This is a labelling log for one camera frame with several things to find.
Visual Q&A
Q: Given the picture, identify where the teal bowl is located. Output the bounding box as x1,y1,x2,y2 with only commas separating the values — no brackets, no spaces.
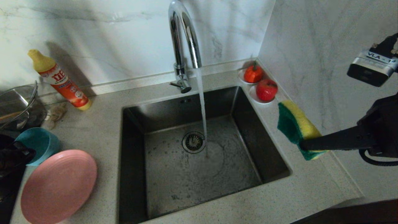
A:
15,128,60,166

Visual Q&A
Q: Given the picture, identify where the yellow green sponge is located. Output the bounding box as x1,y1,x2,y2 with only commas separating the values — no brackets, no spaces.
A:
277,100,327,161

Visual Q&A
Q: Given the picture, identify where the pink plate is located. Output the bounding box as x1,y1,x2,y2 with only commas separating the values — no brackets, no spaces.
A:
21,149,98,224

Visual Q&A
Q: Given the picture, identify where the orange dish soap bottle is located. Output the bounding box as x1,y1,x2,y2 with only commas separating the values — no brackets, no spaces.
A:
27,49,93,111

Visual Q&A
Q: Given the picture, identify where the round sink drain strainer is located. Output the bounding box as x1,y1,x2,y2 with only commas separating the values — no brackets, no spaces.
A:
182,131,206,154

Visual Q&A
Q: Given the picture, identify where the stainless steel sink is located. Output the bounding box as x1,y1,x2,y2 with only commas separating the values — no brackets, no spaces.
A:
118,86,291,224

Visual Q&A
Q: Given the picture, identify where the black stovetop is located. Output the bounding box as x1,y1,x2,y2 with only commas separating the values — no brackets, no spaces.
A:
0,168,27,224

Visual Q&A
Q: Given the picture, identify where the crumpled white cloth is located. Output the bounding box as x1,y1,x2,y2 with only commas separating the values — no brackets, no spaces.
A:
42,103,67,130

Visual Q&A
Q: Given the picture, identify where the red apple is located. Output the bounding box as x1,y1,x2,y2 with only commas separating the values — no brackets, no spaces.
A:
256,79,279,102

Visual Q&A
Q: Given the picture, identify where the red tomato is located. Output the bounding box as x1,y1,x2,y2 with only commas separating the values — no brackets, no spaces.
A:
244,62,264,83

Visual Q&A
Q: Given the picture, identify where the chrome gooseneck faucet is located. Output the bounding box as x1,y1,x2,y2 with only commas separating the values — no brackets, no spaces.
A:
168,0,202,94

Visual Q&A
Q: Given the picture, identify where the brown wooden utensil handle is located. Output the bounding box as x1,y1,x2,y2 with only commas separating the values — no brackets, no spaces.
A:
0,111,22,122

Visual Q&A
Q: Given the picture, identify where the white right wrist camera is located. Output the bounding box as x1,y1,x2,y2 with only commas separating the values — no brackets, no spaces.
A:
347,49,398,87

